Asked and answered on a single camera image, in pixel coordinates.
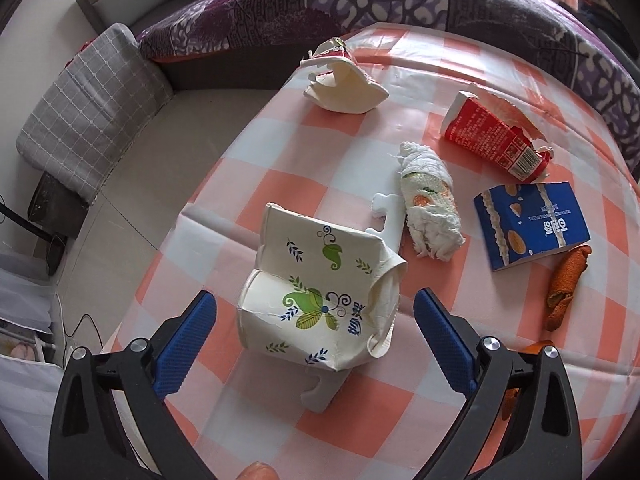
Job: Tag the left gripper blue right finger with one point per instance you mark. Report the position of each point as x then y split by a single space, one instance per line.
444 335

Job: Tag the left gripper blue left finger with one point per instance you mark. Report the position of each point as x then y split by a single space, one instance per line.
178 341

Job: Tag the white printed tissue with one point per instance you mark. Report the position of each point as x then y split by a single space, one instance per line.
432 216

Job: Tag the crushed floral paper cup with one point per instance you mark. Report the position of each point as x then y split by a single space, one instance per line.
320 294

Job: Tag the blue biscuit box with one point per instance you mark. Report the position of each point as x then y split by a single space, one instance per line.
524 222

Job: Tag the orange brown peel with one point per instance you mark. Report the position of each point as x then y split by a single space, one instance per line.
562 285

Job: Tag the red crushed milk carton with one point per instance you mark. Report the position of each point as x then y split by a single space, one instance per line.
496 130

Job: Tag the crushed red white paper cup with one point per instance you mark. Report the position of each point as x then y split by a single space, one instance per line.
337 83

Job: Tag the operator thumb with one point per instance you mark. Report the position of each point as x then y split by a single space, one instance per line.
258 471

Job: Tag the black small bin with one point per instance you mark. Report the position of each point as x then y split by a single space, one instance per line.
57 209

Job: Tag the bed with purple blanket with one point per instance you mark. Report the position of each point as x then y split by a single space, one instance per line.
537 31

